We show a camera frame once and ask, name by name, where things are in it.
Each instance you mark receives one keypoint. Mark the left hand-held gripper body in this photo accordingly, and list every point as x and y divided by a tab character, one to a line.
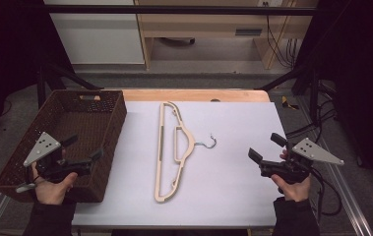
43	147

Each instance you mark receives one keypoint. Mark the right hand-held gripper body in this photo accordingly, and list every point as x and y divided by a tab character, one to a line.
315	152

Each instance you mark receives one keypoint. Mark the brown woven basket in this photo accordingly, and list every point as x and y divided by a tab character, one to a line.
72	121

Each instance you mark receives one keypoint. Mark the person's right hand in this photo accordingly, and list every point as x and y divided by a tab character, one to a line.
295	191

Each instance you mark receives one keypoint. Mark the person's left hand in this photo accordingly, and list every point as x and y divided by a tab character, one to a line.
52	193

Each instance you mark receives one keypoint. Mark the white table sheet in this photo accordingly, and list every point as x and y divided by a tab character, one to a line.
233	183

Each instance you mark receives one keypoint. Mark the yellow and black tool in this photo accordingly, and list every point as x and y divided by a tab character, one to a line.
287	104

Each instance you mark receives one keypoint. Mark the silver plug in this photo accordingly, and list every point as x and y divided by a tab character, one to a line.
25	188

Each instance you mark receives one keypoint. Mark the black curtain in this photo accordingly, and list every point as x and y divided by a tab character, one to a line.
7	49
361	82

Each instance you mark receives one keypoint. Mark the white cabinet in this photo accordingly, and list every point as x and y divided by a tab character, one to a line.
98	36

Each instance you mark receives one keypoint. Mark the light wooden desk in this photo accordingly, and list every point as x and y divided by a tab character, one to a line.
207	24

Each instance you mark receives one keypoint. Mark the black frame leg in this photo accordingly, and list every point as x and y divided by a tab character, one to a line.
41	85
313	95

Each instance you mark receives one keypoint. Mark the black horizontal frame bar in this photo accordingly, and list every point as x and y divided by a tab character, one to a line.
174	10

